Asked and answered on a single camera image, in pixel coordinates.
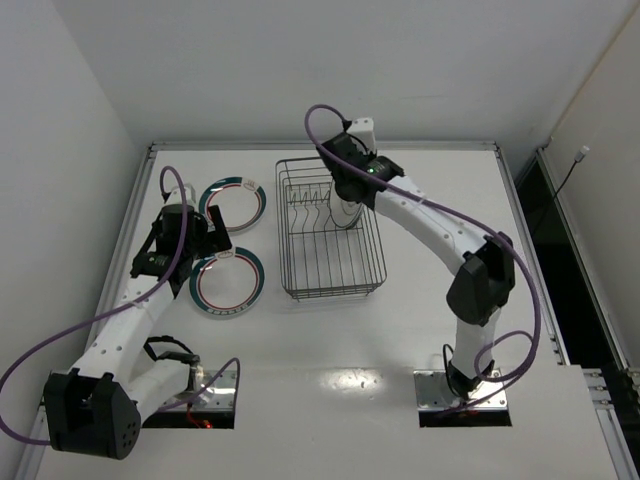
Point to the grey wire dish rack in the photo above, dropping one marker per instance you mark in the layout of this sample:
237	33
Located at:
320	257

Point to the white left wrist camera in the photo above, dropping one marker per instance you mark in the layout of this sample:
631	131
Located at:
190	194

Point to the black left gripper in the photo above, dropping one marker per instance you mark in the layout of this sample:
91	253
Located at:
218	230

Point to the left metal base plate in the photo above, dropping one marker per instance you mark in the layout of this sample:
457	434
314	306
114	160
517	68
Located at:
219	395

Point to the green red rimmed plate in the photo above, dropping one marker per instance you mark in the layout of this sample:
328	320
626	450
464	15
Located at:
241	200
227	284

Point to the near green red rimmed plate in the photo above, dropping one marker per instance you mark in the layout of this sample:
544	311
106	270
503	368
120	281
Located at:
227	284

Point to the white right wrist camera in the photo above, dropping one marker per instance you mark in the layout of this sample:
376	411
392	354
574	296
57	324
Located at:
362	129

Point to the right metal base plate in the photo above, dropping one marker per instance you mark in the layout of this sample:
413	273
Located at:
433	394

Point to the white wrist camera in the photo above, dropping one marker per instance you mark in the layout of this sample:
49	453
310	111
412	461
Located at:
362	129
190	194

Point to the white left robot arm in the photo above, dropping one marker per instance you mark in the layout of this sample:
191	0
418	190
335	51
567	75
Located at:
97	408

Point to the metal base plate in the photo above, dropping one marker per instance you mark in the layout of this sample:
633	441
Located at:
219	395
433	394

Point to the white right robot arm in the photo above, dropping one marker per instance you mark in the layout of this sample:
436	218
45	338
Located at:
483	271

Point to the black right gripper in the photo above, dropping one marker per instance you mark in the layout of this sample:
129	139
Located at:
347	186

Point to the white plate with blue rim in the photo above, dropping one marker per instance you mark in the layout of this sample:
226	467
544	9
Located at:
344	214

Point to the far green red rimmed plate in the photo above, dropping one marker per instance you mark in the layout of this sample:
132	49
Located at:
241	200

